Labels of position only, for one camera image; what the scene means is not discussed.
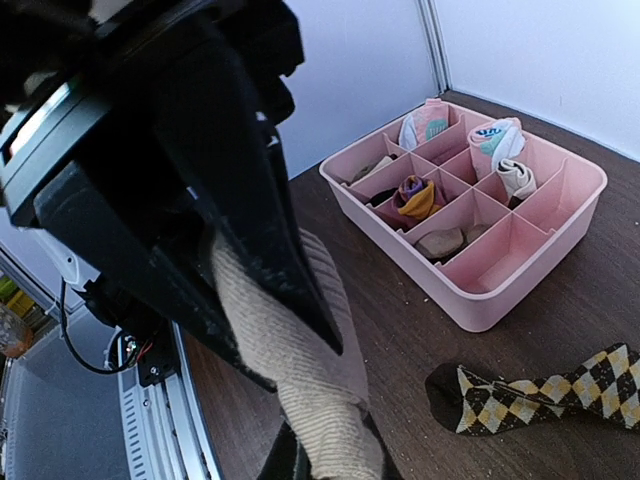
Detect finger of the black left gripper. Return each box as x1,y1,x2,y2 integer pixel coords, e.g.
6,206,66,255
33,162,276,393
150,19,343,354

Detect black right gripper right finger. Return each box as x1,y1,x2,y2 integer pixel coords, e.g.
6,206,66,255
364,413,403,480

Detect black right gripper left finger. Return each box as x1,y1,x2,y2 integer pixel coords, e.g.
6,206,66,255
257,421,310,480

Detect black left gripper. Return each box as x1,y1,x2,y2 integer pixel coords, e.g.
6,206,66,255
0,0,306,281

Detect tan ribbed sock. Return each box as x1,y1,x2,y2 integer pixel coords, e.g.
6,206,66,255
211,231,384,479

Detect brown argyle patterned sock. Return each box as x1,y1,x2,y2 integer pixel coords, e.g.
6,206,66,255
425,343,639,437

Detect rolled socks in box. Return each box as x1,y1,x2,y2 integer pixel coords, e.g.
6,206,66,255
398,99,450,150

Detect orange purple rolled sock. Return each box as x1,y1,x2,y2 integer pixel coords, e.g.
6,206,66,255
392,175,447,221

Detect grey brown rolled sock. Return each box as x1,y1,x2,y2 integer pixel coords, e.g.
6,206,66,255
414,227,465,262

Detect pink divided storage box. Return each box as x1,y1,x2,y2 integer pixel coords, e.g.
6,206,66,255
320,100,607,332

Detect pink white rolled sock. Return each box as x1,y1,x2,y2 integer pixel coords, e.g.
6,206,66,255
467,117,526,180

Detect white folded sock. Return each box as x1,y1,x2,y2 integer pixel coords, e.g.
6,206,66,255
496,159,537,201

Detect aluminium front rail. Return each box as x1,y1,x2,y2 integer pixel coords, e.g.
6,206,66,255
0,249,221,480

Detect left aluminium corner post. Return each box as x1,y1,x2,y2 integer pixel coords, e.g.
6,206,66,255
417,0,451,94

